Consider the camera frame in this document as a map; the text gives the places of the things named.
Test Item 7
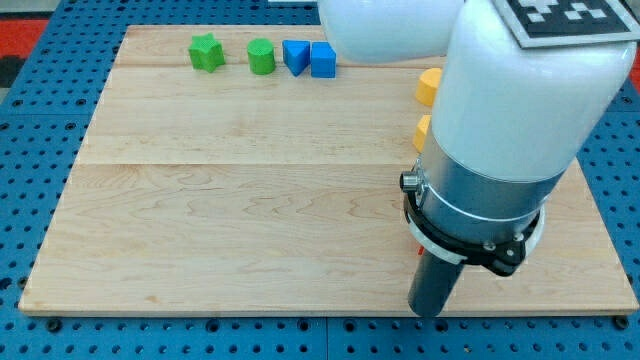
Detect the wooden board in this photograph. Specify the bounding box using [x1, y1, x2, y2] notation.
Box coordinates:
[18, 24, 640, 318]

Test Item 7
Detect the yellow angular block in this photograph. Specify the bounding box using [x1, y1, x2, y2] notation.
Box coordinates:
[412, 114, 431, 153]

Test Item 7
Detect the blue triangle block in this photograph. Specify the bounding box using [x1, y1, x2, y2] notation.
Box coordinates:
[282, 39, 311, 77]

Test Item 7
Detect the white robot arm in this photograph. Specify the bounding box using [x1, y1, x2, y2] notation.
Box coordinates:
[318, 0, 639, 276]

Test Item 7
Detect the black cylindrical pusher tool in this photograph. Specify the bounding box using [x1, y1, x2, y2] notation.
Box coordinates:
[408, 251, 464, 317]

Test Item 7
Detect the green star block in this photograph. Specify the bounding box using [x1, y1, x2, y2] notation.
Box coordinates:
[188, 33, 226, 73]

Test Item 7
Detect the yellow cylinder block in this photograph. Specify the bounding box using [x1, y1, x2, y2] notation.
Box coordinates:
[414, 68, 443, 107]

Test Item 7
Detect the green cylinder block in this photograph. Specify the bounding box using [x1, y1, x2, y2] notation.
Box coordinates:
[247, 38, 276, 75]

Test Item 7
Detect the blue cube block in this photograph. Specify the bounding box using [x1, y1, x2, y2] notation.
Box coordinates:
[311, 42, 337, 78]

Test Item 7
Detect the black white fiducial marker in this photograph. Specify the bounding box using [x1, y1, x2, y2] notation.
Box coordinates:
[493, 0, 639, 49]

